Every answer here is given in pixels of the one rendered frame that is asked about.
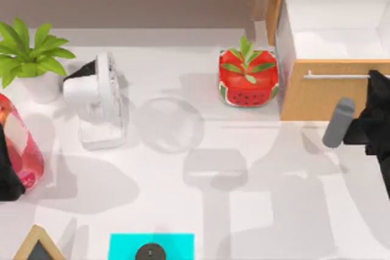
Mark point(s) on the cyan flat mat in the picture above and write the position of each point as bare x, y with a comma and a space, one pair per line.
128, 246

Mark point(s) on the watermelon pot with plant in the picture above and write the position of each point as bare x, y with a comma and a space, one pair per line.
246, 86

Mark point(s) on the framed blackboard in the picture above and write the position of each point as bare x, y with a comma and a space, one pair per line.
38, 246

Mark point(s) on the white drawer inside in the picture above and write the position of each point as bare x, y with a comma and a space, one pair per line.
335, 22

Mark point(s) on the pale wooden drawer front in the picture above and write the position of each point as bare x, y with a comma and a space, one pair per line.
329, 98

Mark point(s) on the pale grey rounded box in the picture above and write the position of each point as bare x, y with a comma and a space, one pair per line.
338, 123

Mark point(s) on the white desk fan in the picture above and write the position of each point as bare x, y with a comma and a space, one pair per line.
105, 89

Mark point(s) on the green plant in white pot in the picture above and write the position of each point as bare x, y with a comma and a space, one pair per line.
29, 59

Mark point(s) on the red and pink bottle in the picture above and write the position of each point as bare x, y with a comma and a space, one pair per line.
26, 150

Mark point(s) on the dark round object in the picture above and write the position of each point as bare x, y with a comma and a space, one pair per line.
150, 252

